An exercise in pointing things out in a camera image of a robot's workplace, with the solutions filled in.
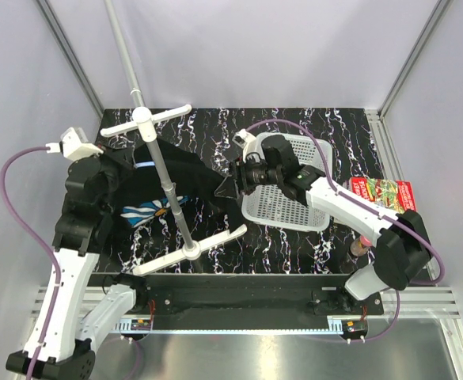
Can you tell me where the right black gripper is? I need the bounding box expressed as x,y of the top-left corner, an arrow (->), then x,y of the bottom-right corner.
215,153 -> 283,200

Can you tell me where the light blue clothes hanger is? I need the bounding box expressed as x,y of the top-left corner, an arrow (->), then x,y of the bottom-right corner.
134,161 -> 155,169

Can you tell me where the black daisy print t-shirt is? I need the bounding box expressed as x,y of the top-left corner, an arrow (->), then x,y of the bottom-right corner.
113,139 -> 243,233

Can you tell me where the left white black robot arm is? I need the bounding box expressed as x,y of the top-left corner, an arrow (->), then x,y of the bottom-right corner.
6,147 -> 149,379

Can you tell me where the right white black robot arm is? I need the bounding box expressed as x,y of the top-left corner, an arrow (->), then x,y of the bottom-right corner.
215,130 -> 433,314

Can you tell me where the white plastic mesh basket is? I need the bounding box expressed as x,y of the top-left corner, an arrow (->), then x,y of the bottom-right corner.
241,134 -> 333,232

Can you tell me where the black marbled table mat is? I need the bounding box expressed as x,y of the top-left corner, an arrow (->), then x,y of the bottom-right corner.
96,108 -> 383,274

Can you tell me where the grey white garment rack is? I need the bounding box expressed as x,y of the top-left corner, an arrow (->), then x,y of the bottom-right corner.
101,1 -> 247,276

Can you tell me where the pink cap bottle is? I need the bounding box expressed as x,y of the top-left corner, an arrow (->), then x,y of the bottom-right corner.
349,235 -> 373,257

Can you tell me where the red cover book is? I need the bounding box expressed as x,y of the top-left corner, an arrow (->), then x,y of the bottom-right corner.
345,177 -> 417,213

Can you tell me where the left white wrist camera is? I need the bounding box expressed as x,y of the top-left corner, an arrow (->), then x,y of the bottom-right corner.
45,127 -> 104,162

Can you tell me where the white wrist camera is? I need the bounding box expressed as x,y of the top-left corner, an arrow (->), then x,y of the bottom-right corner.
232,129 -> 257,162
45,127 -> 104,162

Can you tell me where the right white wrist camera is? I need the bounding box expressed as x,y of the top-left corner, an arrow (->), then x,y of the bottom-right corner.
232,129 -> 257,162

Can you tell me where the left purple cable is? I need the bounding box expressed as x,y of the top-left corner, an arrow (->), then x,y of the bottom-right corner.
0,145 -> 64,380

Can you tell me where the purple cable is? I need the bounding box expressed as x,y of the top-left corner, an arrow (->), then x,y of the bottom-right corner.
0,145 -> 64,380
246,118 -> 446,341

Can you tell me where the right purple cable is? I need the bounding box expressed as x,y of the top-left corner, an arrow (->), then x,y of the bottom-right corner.
246,118 -> 446,341

